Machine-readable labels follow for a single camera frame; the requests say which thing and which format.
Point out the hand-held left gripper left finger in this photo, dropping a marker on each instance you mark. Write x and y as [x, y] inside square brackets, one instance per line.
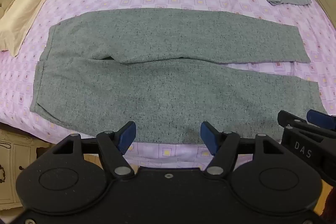
[128, 136]

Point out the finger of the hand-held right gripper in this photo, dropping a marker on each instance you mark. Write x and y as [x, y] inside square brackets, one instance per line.
[321, 120]
[290, 119]

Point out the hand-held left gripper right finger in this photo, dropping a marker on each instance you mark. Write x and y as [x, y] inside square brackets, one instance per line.
[209, 137]

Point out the grey knit pants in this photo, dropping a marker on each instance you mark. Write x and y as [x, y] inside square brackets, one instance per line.
[157, 87]

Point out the cream carved nightstand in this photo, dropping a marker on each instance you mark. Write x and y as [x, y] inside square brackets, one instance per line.
[15, 161]

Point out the cream satin pillow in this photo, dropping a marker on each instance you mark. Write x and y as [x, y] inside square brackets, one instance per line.
[23, 11]

